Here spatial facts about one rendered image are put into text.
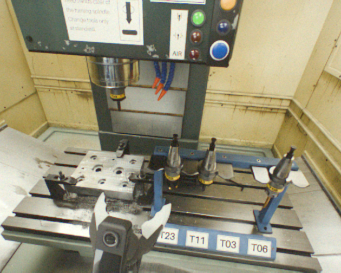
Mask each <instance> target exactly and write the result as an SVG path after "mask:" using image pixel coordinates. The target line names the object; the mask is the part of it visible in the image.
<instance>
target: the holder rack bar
mask: <svg viewBox="0 0 341 273"><path fill-rule="evenodd" d="M169 148H170V147H163V146H156V147H155V151H154V155H163V156H166V157H167V156H168V152H169ZM179 150H180V158H181V159H183V158H188V159H198V160H199V161H200V160H202V159H203V158H204V156H205V153H206V151H200V150H194V149H184V148H180V149H179ZM280 160H281V159H278V158H268V157H258V156H251V155H241V154H231V153H220V152H216V162H217V161H218V162H224V163H232V165H233V167H235V168H245V169H250V166H251V165H254V166H264V167H266V168H267V170H268V171H269V170H270V168H271V167H274V166H277V164H278V162H280ZM298 169H299V167H298V165H297V164H296V162H295V161H293V164H292V167H291V170H298Z"/></svg>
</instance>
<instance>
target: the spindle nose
mask: <svg viewBox="0 0 341 273"><path fill-rule="evenodd" d="M87 63H88V69H89V75H90V77H91V81H92V82H93V83H94V84H96V85H98V86H101V87H108V88H120V87H126V86H131V85H133V84H135V83H137V82H138V80H139V79H140V60H128V59H120V58H106V57H91V56H87Z"/></svg>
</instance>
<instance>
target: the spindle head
mask: <svg viewBox="0 0 341 273"><path fill-rule="evenodd" d="M214 2H215V0H205V4H193V3H172V2H152V1H150V0H142V19H143V45H138V44H122V43H107V42H91V41H75V40H70V38H69V34H68V28H67V24H66V21H65V15H64V11H63V6H62V1H61V0H11V3H12V6H13V9H14V12H15V15H16V18H17V21H18V24H19V27H20V30H21V33H22V36H23V38H24V41H25V45H26V47H27V49H28V51H29V52H33V53H47V54H62V55H76V56H91V57H106V58H114V59H128V60H143V61H158V62H172V63H186V64H201V65H206V60H207V52H208V45H209V37H210V33H211V25H212V17H213V10H214ZM243 3H244V0H241V5H240V10H239V15H238V20H237V25H236V29H235V34H234V39H233V44H232V49H231V54H230V58H229V61H230V60H231V58H232V55H233V50H234V45H235V40H236V36H237V32H238V26H239V22H240V16H241V12H242V6H243ZM172 10H188V16H187V29H186V43H185V55H184V60H180V59H172V58H169V54H170V40H171V15H172ZM196 10H202V11H203V12H204V13H205V15H206V20H205V22H204V24H203V25H201V26H199V27H196V26H194V25H193V24H192V22H191V15H192V13H193V12H194V11H196ZM195 29H198V30H200V31H201V32H202V33H203V36H204V37H203V40H202V42H201V43H200V44H198V45H193V44H192V43H191V42H190V40H189V35H190V33H191V32H192V31H193V30H195ZM191 48H198V49H199V50H200V51H201V57H200V59H199V60H198V61H196V62H192V61H190V60H189V58H188V51H189V50H190V49H191Z"/></svg>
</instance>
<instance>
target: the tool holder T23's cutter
mask: <svg viewBox="0 0 341 273"><path fill-rule="evenodd" d="M165 186H166V187H167V186H168V187H169V189H171V190H173V189H174V187H176V188H177V187H178V186H179V179H177V180H175V181H170V180H169V179H167V178H166V181H165Z"/></svg>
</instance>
